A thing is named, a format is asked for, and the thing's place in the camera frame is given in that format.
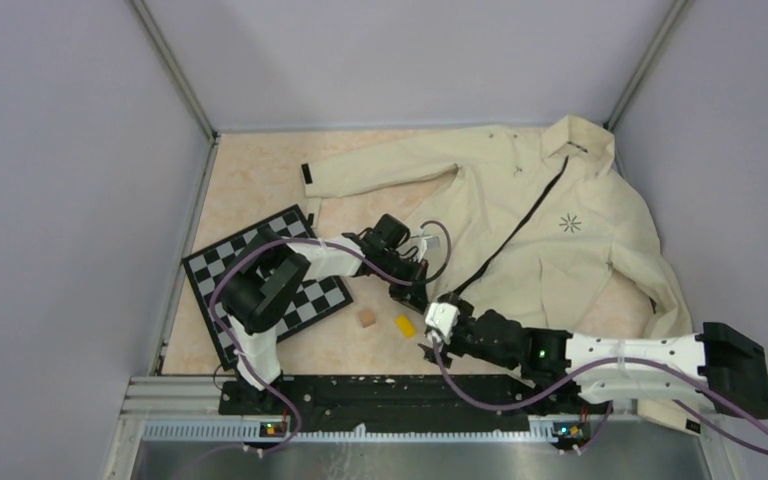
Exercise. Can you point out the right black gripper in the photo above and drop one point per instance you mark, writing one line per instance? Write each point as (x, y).
(445, 357)

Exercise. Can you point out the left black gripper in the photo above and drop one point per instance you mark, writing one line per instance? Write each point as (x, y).
(413, 296)

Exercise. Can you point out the cream zip-up jacket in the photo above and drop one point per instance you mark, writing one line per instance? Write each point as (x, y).
(539, 221)

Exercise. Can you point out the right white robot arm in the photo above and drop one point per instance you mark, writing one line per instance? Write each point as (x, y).
(719, 364)

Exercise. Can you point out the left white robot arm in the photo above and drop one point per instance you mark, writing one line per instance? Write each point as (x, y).
(259, 285)

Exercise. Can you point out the yellow rectangular block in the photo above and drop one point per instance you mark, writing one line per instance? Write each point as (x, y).
(405, 326)

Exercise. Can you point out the small wooden letter cube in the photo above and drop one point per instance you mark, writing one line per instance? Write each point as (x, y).
(366, 318)

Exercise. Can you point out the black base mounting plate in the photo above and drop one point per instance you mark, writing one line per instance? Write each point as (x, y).
(387, 404)

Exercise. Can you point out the black white checkerboard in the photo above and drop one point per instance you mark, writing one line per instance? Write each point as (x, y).
(312, 302)

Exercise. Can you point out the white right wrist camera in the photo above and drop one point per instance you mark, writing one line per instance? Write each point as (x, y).
(440, 319)

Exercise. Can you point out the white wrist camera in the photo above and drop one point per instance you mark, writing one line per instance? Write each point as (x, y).
(440, 319)
(427, 242)

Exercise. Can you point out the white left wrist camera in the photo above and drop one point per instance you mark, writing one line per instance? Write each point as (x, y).
(427, 242)

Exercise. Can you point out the grey slotted cable duct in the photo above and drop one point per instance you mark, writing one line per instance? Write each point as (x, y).
(254, 432)

